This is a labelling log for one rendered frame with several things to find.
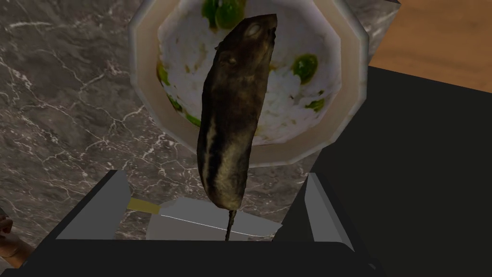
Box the brown rounded lump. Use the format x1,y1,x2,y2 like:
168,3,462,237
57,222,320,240
0,214,36,269

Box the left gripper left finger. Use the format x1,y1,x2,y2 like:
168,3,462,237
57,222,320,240
41,169,132,241

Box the dark overripe banana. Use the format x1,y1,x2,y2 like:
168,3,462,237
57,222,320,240
196,13,278,242

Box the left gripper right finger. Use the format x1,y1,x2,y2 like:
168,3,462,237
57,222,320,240
272,172,356,252

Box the beige bowl of rice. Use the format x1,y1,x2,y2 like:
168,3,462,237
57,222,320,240
128,0,370,168

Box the yellow handled knife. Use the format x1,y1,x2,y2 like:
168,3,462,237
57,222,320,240
126,196,283,242

